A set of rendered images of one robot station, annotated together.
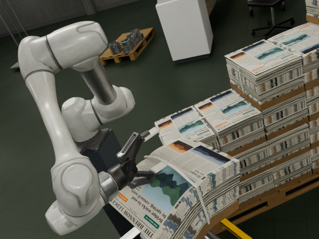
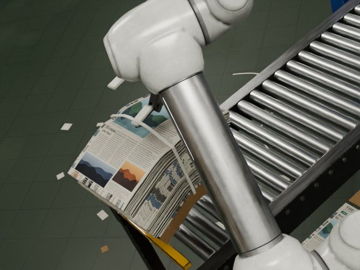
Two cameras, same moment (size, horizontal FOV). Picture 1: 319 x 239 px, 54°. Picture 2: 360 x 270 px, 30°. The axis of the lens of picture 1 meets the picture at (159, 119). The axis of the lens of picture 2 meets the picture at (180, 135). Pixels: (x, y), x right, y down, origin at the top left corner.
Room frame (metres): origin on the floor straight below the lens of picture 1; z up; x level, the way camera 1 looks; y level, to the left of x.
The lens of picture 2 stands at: (2.38, 0.18, 2.34)
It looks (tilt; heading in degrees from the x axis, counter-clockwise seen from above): 39 degrees down; 182
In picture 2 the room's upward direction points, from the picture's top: 24 degrees counter-clockwise
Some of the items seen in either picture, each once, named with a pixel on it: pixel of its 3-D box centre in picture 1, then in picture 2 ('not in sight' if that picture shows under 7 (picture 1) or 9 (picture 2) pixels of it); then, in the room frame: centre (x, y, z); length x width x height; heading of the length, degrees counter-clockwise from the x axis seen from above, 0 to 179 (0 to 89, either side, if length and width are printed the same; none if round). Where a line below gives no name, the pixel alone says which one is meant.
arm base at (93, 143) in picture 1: (87, 139); not in sight; (1.53, 0.42, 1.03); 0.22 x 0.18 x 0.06; 152
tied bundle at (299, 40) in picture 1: (305, 55); not in sight; (1.66, -0.98, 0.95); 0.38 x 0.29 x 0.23; 3
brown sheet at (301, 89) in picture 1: (264, 86); not in sight; (1.64, -0.68, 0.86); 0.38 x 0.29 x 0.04; 5
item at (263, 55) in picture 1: (259, 55); not in sight; (1.65, -0.69, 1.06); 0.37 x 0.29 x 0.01; 5
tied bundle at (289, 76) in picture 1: (262, 73); not in sight; (1.64, -0.69, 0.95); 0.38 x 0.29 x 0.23; 5
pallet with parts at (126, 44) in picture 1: (126, 41); not in sight; (5.87, 0.04, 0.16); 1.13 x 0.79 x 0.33; 152
